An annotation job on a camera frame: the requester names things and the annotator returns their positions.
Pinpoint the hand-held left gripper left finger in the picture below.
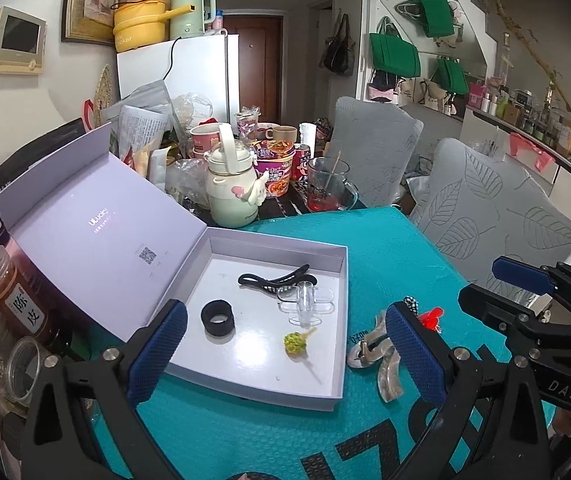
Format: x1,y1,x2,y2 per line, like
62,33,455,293
20,299,188,480

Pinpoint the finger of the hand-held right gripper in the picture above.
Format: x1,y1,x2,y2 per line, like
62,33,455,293
493,256,571,328
458,284,571,353

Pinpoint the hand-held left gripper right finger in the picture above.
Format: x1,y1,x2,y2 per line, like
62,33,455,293
388,302,551,480

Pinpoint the beige hair claw clip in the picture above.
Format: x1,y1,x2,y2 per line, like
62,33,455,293
346,310,406,403

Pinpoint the small red hair clip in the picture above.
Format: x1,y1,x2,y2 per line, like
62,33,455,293
415,308,445,333

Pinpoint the black elastic hair band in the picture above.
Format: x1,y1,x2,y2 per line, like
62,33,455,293
200,300,236,343

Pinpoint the lavender gift box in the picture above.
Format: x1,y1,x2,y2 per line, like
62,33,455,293
0,122,350,413

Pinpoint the clear plastic hair clip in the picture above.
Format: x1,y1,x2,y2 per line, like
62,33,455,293
278,282,336,326

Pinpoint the yellow green lollipop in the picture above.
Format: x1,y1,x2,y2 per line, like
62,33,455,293
284,327,323,381

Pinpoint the black duckbill hair clip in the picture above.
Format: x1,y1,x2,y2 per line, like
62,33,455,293
238,264,319,293

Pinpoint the grey leaf-pattern chair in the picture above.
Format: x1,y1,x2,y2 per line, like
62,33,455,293
409,137,571,306
324,96,424,208

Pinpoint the teal bubble mat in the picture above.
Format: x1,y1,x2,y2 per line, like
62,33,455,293
85,206,556,480

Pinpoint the amber jar with white label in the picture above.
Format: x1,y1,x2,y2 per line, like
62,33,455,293
0,249,48,341

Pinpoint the row of bottles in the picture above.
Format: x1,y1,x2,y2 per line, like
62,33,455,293
468,77,571,156

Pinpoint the cream bottle with dog figure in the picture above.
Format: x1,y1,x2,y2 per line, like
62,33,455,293
204,122,271,228

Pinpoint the glass mug with red drink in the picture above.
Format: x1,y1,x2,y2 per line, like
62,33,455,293
307,156,360,212

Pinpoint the cream canvas bag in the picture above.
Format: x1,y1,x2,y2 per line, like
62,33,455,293
423,79,453,111

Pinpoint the bamboo pole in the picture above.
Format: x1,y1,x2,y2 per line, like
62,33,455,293
485,0,571,156

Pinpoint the purple instant noodle bowl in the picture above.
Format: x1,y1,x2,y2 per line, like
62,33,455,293
251,139,296,197

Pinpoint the pink paper cup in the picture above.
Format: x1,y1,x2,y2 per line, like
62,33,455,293
190,124,223,158

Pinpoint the red drink can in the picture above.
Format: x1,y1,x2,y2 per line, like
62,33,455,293
293,144,313,181

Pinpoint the folded newspaper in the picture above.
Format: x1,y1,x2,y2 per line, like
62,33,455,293
118,105,171,161

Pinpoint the black flat case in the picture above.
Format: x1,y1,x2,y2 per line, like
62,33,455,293
0,119,88,181

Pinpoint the printed plastic cup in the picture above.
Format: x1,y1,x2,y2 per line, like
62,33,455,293
235,110,262,141

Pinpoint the green tote bag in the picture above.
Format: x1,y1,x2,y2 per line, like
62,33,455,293
369,16,422,78

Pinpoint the beige mug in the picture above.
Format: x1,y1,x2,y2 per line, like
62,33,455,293
264,125,299,143

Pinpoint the woven straw fan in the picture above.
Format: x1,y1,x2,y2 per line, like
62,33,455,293
95,64,118,121

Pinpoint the black hanging bag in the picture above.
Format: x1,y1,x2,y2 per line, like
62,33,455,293
322,13,357,77

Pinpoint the white fridge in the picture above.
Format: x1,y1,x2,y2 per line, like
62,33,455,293
116,33,240,126

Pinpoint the brown door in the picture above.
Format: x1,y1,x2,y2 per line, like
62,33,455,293
224,14,283,121

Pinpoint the yellow cooking pot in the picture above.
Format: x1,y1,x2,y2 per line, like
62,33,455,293
112,0,196,53

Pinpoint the green electric kettle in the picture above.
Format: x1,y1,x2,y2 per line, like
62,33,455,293
168,0,217,40

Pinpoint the gold framed picture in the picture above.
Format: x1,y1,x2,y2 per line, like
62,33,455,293
61,0,121,46

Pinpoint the black power cable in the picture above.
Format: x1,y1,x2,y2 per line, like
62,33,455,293
164,36,181,81

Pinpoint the cream wall control panel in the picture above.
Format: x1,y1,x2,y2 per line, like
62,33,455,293
0,6,47,75

